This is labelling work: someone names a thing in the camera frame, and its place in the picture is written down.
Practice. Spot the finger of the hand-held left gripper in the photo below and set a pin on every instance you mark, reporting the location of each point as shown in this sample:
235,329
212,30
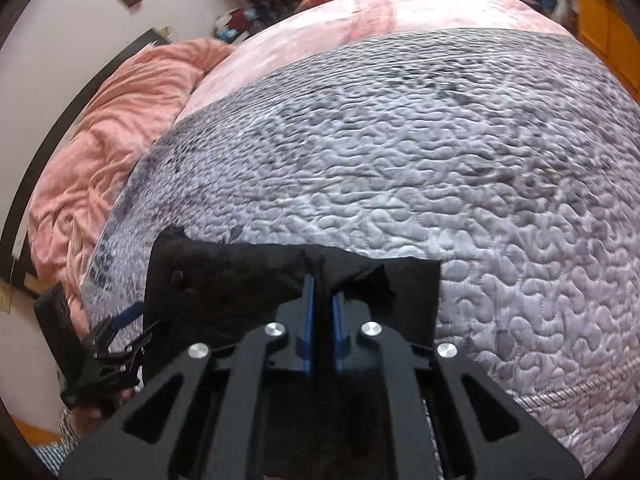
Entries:
127,316
137,350

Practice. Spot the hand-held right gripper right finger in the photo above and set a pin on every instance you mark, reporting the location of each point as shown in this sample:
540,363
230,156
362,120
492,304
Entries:
338,330

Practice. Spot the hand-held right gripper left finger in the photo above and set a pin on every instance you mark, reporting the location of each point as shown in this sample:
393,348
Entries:
308,330

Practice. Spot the black pants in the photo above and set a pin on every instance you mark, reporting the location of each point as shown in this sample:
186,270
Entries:
240,280

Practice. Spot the person's left forearm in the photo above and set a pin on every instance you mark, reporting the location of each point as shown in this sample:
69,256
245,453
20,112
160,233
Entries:
67,435

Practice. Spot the person's left hand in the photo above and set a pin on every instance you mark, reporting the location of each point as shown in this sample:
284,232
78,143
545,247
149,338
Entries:
102,414

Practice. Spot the grey quilted blanket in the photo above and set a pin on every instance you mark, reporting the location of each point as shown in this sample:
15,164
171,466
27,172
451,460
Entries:
400,170

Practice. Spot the crumpled pink duvet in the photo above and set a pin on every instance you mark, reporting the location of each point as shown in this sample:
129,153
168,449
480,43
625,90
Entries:
110,135

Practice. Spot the dark wooden headboard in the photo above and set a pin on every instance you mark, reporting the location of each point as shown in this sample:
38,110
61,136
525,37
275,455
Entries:
60,125

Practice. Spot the blue object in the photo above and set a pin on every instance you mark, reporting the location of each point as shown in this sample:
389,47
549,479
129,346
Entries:
230,35

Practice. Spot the pink bed sheet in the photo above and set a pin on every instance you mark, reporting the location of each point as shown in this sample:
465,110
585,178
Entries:
350,20

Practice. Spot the red object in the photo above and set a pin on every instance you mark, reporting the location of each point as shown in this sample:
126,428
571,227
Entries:
242,17

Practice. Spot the orange wooden cabinet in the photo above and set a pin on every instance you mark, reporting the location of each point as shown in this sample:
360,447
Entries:
607,25

